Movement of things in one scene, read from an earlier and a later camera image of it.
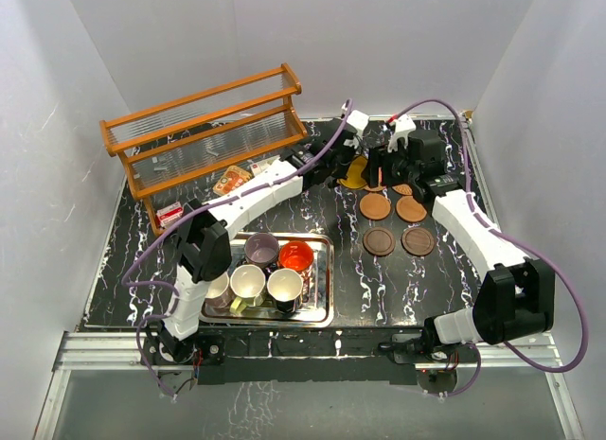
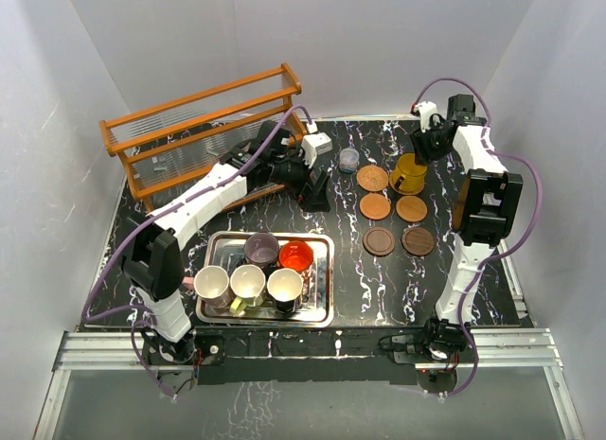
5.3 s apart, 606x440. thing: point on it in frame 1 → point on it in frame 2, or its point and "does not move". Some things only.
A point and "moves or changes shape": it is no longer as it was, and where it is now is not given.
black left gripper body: [340, 165] → [293, 174]
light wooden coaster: [410, 209] does not move
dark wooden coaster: [379, 241] does not move
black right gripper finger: [373, 167] → [421, 156]
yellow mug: [355, 179] moves or changes shape
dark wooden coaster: [418, 241] does not move
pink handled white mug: [218, 294] does not move
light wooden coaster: [375, 206] does not move
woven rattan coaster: [402, 188] does not move
